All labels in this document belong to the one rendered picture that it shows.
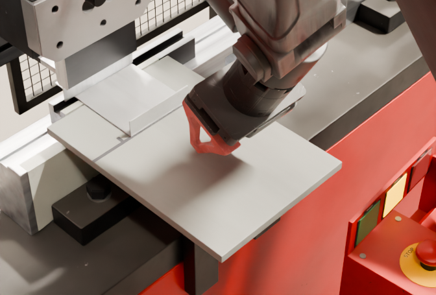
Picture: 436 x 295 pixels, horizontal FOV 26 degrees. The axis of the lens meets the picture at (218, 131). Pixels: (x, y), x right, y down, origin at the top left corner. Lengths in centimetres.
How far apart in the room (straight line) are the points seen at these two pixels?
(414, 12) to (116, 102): 67
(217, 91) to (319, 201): 47
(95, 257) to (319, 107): 37
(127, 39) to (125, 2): 9
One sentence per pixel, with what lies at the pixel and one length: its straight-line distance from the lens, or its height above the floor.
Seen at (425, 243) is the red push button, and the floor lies 81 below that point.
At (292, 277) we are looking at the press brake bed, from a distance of 137.
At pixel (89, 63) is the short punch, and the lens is 104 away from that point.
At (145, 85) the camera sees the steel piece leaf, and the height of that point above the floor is 100.
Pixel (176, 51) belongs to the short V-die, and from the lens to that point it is 113.
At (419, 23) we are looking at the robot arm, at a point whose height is 143.
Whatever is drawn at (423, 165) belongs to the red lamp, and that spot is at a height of 81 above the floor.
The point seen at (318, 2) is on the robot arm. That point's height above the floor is 130.
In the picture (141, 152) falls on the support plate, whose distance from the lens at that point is 99.
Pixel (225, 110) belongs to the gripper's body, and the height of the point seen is 111.
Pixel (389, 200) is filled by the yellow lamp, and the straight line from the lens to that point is 122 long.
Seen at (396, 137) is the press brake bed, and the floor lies 74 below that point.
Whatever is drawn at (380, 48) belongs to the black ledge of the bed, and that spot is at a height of 88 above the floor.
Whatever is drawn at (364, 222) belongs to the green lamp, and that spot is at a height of 82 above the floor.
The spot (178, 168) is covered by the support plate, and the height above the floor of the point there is 100.
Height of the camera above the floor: 167
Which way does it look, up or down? 42 degrees down
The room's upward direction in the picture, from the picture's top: straight up
